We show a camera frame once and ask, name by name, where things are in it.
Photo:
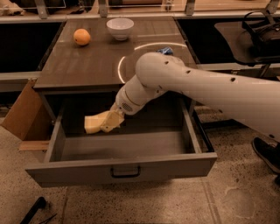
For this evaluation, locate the black bag with straps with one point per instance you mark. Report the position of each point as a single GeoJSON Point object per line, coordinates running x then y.
{"type": "Point", "coordinates": [265, 34]}

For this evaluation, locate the brown cardboard panel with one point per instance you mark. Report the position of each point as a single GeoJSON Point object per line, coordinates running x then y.
{"type": "Point", "coordinates": [28, 119]}

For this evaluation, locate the crushed blue soda can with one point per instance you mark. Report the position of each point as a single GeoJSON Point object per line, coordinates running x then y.
{"type": "Point", "coordinates": [166, 51]}

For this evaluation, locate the metal shelf rail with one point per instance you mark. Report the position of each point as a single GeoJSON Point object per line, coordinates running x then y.
{"type": "Point", "coordinates": [13, 82]}

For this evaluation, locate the black tool on floor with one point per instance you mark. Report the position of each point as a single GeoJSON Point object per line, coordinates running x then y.
{"type": "Point", "coordinates": [40, 203]}

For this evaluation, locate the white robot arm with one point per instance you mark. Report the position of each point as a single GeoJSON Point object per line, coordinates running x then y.
{"type": "Point", "coordinates": [250, 101]}

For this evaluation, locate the white bowl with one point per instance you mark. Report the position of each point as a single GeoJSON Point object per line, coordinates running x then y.
{"type": "Point", "coordinates": [120, 28]}

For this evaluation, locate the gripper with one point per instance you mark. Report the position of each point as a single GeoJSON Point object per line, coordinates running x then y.
{"type": "Point", "coordinates": [122, 102]}

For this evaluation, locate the yellow sponge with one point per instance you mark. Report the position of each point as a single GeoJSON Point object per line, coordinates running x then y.
{"type": "Point", "coordinates": [95, 123]}

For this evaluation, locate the orange fruit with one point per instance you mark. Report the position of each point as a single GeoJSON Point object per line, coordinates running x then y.
{"type": "Point", "coordinates": [81, 37]}

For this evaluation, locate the black drawer handle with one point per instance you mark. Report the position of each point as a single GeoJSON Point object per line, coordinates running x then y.
{"type": "Point", "coordinates": [125, 172]}

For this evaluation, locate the grey drawer cabinet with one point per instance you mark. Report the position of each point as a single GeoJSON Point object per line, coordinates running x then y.
{"type": "Point", "coordinates": [105, 63]}

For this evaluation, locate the black shoe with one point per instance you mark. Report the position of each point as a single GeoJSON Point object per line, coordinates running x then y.
{"type": "Point", "coordinates": [268, 153]}

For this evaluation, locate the open grey top drawer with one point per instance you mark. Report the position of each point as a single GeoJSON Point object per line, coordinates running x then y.
{"type": "Point", "coordinates": [160, 139]}

